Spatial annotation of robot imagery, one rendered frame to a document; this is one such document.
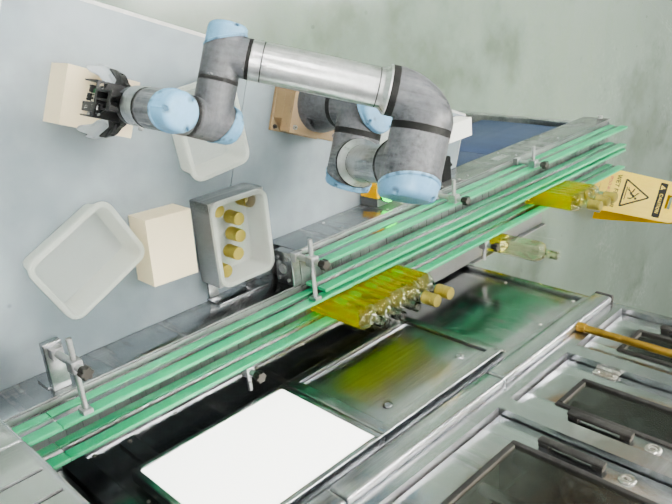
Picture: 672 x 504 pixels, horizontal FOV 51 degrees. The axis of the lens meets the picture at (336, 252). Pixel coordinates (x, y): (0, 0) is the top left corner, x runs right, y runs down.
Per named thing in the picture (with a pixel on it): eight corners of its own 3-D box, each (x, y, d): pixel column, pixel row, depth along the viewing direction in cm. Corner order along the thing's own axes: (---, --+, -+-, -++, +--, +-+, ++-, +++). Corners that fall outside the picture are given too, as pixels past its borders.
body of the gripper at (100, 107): (83, 76, 136) (114, 79, 128) (124, 86, 143) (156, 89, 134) (77, 116, 137) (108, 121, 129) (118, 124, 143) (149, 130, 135)
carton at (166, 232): (138, 279, 169) (154, 287, 164) (128, 215, 164) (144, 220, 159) (180, 265, 177) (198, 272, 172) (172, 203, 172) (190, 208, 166)
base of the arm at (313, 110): (298, 72, 180) (324, 73, 173) (341, 74, 190) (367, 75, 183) (296, 132, 184) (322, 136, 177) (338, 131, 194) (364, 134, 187)
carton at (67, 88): (51, 62, 144) (68, 63, 139) (122, 80, 156) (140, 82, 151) (42, 121, 146) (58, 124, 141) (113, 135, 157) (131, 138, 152)
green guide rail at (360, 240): (303, 259, 188) (324, 266, 182) (302, 256, 187) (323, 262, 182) (608, 126, 299) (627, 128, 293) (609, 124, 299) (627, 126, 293)
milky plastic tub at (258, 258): (202, 282, 182) (223, 291, 176) (189, 199, 174) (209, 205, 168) (255, 261, 193) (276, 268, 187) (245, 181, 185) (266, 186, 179)
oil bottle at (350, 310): (310, 311, 194) (367, 333, 180) (307, 292, 192) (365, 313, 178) (324, 303, 198) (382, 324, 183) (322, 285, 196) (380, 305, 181)
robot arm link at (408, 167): (373, 136, 183) (463, 132, 131) (361, 193, 185) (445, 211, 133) (329, 126, 180) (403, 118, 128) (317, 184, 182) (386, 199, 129)
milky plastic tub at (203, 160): (175, 180, 172) (195, 185, 166) (150, 88, 163) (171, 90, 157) (231, 156, 183) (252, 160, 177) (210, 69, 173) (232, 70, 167)
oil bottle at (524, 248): (486, 250, 252) (553, 266, 234) (485, 235, 249) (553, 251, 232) (495, 245, 255) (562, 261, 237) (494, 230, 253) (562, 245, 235)
